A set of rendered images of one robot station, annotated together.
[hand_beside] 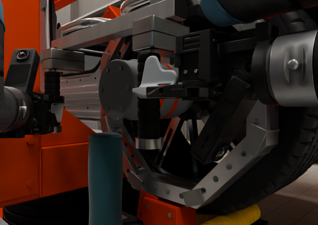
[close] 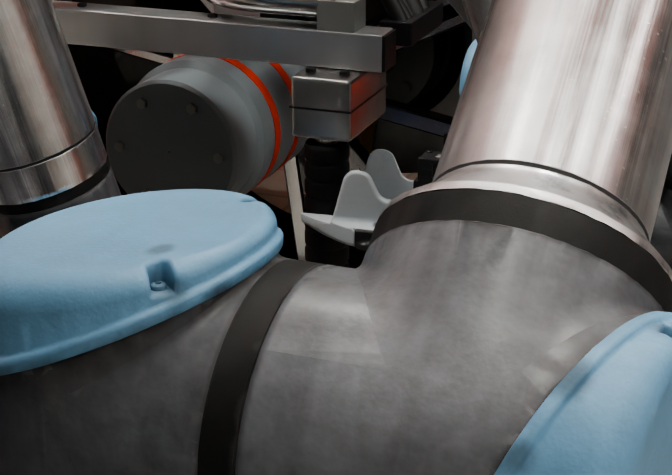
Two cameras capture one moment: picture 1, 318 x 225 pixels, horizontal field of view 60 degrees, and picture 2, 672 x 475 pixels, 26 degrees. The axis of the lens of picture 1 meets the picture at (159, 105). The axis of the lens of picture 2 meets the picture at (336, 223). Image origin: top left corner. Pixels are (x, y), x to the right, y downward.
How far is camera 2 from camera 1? 0.84 m
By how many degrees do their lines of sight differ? 31
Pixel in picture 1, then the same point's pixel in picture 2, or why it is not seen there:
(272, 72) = not seen: hidden behind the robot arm
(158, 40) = (354, 125)
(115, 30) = (210, 50)
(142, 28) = (322, 100)
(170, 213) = not seen: hidden behind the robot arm
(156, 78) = (370, 212)
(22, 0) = not seen: outside the picture
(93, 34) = (126, 37)
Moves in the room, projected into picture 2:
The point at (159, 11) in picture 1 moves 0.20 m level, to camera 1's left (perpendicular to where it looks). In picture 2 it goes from (344, 52) to (93, 79)
